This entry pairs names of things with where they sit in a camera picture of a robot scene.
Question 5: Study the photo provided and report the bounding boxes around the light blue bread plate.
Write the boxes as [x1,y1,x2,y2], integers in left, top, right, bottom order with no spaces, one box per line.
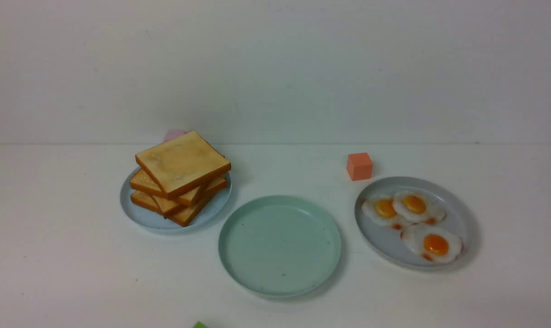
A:
[121,167,232,235]

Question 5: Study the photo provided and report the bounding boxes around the pink cube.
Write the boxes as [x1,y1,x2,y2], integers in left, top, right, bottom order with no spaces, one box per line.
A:
[163,129,187,143]

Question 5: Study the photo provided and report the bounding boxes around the green block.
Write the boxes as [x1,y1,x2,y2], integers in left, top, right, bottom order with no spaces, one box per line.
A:
[193,321,209,328]

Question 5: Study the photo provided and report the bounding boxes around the grey egg plate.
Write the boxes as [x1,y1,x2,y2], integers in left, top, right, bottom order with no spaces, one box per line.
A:
[354,176,479,272]

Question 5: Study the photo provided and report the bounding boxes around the toast slice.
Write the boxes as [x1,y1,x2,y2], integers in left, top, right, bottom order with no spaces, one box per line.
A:
[130,191,215,227]
[135,129,232,200]
[130,169,228,199]
[151,177,226,215]

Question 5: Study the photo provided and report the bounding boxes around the green center plate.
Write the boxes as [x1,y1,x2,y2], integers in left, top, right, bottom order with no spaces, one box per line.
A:
[218,195,342,299]

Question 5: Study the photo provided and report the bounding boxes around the orange cube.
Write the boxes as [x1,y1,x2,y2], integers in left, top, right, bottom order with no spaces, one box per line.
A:
[346,152,373,181]

